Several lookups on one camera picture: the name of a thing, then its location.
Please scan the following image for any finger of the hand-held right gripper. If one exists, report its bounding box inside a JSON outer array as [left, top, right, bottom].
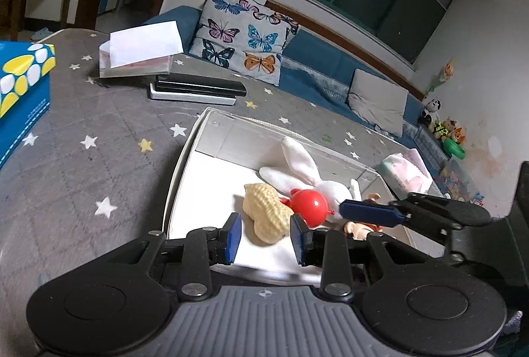
[[339, 200, 464, 246], [399, 193, 493, 227]]

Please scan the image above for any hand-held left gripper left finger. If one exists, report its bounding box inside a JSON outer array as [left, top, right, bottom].
[[105, 211, 243, 300]]

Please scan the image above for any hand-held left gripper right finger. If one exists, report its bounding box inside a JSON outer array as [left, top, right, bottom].
[[289, 213, 422, 302]]

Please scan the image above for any cartoon figurine with red goggles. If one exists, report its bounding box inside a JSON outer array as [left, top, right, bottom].
[[343, 194, 389, 242]]

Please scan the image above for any red ball toy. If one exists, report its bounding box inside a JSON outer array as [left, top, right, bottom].
[[289, 189, 327, 227]]

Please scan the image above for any beige peanut toy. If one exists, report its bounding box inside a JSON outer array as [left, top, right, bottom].
[[242, 183, 291, 245]]

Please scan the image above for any grey cardboard box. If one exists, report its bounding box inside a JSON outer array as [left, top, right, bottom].
[[162, 107, 447, 283]]

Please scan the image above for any white plush rabbit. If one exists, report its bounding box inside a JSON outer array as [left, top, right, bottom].
[[259, 136, 362, 223]]

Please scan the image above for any clear toy storage bin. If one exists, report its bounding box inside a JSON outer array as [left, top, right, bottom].
[[438, 158, 486, 209]]

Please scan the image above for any pink and white tissue pack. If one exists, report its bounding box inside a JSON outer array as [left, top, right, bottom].
[[377, 148, 434, 201]]

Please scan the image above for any green toy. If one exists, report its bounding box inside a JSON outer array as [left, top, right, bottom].
[[442, 138, 466, 159]]

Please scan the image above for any orange plush toy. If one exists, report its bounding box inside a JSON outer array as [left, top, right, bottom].
[[440, 119, 468, 145]]

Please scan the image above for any panda plush toy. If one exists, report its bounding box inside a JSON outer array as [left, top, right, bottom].
[[419, 97, 442, 126]]

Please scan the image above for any beige pillow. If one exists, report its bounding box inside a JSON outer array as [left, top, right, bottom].
[[347, 68, 410, 138]]

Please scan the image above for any artificial flower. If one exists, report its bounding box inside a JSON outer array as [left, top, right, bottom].
[[430, 58, 455, 93]]

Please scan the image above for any white flat case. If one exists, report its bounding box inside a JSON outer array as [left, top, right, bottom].
[[149, 84, 236, 106]]

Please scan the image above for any blue sofa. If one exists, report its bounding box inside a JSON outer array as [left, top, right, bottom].
[[142, 5, 451, 176]]

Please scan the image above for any black flat case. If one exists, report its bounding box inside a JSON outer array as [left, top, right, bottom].
[[155, 72, 248, 98]]

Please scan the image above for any grey star print mat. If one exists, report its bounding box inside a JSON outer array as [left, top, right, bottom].
[[0, 28, 414, 357]]

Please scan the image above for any butterfly print pillow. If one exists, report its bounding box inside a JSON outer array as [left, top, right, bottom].
[[189, 0, 299, 87]]

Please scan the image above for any blue dotted tissue box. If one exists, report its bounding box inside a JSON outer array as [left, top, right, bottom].
[[0, 40, 56, 171]]

